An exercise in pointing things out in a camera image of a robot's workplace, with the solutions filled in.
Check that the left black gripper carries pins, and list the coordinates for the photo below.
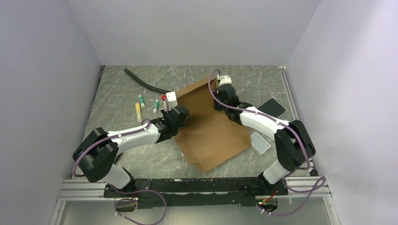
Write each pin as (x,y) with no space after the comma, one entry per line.
(164,111)

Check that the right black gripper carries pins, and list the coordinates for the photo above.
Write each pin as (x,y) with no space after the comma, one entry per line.
(216,106)

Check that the brown cardboard box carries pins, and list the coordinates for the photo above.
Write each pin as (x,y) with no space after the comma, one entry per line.
(209,138)

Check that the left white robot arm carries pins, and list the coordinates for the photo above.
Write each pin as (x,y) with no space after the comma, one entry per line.
(96,155)

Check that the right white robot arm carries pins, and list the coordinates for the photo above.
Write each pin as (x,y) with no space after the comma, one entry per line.
(294,146)

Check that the green white glue stick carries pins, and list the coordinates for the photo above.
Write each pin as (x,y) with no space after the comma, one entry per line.
(156,106)
(141,101)

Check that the yellow marker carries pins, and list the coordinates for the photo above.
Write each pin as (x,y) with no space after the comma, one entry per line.
(138,112)

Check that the right black foam pad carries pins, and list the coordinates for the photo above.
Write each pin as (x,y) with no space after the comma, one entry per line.
(272,108)

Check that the clear plastic lid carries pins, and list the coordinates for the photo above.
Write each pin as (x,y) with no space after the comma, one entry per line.
(258,143)

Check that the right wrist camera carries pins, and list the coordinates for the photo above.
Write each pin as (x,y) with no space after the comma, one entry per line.
(223,80)

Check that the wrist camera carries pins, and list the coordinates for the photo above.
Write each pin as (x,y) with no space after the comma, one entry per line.
(171,99)
(223,80)

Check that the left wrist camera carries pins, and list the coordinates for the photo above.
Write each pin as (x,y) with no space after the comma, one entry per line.
(171,99)

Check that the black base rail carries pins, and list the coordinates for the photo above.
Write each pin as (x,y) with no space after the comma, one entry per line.
(243,191)

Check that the aluminium frame rail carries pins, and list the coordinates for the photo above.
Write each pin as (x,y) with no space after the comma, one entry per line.
(75,190)

